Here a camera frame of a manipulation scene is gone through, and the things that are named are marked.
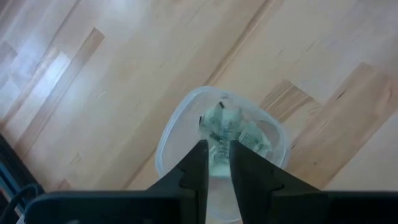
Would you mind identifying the green white sweetener packet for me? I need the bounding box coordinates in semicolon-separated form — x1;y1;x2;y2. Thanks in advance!
198;101;246;170
238;121;273;156

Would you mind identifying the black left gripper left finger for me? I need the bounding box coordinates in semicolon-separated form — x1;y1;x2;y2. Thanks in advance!
23;139;210;224

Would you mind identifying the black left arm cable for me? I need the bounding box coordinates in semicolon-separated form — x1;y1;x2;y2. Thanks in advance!
0;182;44;224

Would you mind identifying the clear plastic bin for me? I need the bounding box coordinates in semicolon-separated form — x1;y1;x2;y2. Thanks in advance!
154;86;292;223

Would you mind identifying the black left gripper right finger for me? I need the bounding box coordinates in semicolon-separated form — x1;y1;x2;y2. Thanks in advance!
228;139;398;224

